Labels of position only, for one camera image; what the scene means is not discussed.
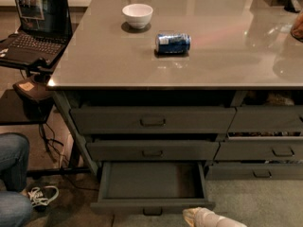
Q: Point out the black open laptop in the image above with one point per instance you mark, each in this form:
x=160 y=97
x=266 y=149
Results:
x=45 y=31

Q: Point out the brown object counter edge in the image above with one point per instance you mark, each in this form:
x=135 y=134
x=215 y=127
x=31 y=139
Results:
x=297 y=28

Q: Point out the white ceramic bowl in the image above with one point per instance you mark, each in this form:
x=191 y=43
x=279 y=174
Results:
x=137 y=15

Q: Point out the blue soda can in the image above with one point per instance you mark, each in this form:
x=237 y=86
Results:
x=175 y=43

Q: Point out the grey cabinet frame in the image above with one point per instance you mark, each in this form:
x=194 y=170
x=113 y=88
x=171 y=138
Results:
x=64 y=107

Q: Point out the black laptop stand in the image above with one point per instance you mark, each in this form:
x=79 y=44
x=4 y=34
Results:
x=28 y=102

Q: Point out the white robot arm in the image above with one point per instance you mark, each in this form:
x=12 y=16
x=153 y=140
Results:
x=228 y=222

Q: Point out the grey drawer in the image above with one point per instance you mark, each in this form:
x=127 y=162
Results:
x=268 y=149
x=151 y=188
x=99 y=120
x=255 y=172
x=267 y=119
x=141 y=150

